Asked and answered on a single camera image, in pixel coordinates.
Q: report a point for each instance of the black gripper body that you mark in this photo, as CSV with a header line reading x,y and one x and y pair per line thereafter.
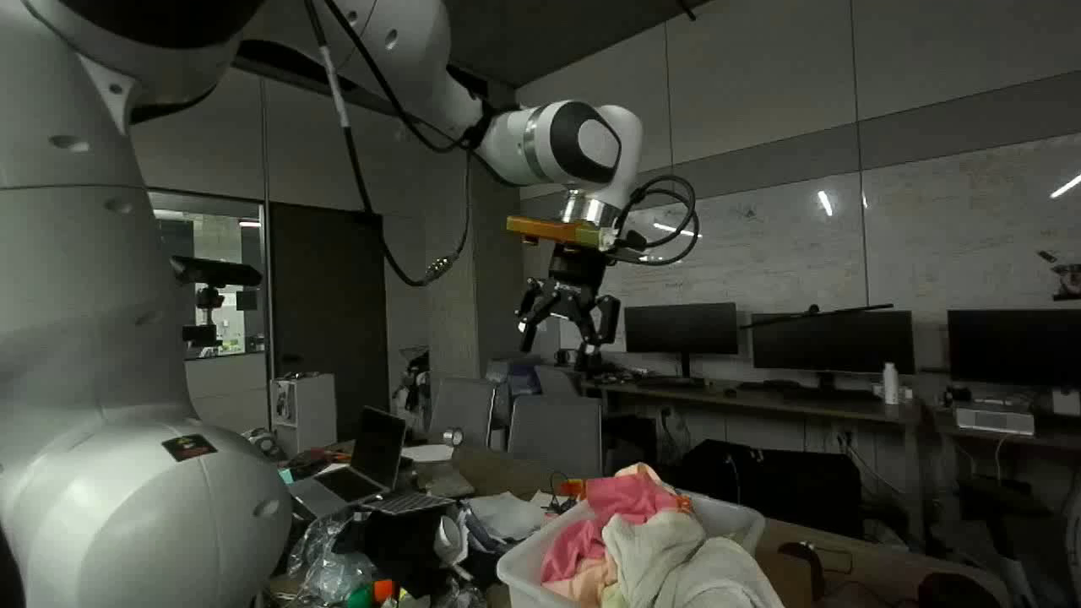
x,y
575,270

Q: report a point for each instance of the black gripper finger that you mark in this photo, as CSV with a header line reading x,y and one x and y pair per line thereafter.
x,y
602,317
534,305

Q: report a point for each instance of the pink shirt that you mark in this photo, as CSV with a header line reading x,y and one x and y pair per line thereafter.
x,y
632,495

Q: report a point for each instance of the grey white towel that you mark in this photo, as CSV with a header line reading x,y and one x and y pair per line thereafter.
x,y
668,562

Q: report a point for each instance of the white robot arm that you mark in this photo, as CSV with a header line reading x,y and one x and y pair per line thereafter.
x,y
112,492

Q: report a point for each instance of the white plastic storage bin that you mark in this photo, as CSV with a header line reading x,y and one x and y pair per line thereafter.
x,y
522,566

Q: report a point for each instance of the left black monitor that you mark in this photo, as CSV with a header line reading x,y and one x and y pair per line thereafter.
x,y
692,330

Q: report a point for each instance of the black monitor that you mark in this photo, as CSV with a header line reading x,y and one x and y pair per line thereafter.
x,y
692,330
1015,345
833,341

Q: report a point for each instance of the middle black monitor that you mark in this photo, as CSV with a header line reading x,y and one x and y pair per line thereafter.
x,y
833,341

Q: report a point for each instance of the open laptop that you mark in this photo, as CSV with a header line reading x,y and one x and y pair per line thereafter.
x,y
371,467

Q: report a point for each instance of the long wooden desk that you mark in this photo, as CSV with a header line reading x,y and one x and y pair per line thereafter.
x,y
806,404

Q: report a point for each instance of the white spray bottle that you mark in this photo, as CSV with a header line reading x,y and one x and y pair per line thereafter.
x,y
890,383

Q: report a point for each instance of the right black monitor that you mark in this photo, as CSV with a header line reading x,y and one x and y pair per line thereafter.
x,y
1015,345

